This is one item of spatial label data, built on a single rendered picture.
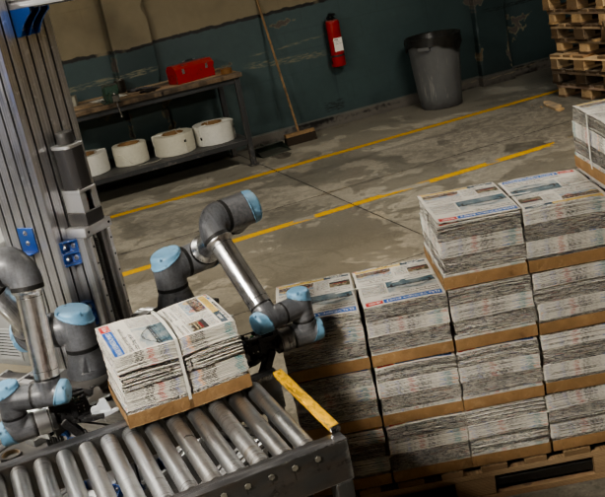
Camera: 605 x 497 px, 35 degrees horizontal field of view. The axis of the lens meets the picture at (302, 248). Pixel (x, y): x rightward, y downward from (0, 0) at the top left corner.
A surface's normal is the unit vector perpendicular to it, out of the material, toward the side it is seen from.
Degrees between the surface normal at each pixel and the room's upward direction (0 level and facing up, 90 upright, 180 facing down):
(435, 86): 91
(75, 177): 90
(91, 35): 90
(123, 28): 90
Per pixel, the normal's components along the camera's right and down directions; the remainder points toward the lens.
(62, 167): -0.48, 0.36
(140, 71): 0.38, 0.22
